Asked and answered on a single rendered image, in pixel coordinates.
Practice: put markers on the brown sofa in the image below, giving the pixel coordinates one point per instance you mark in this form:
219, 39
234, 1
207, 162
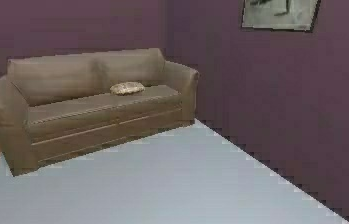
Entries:
82, 113

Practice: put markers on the beige patterned cushion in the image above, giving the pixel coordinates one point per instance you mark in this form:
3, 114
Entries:
127, 88

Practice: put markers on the framed grey wall picture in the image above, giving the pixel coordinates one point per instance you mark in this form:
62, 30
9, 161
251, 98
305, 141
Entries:
278, 13

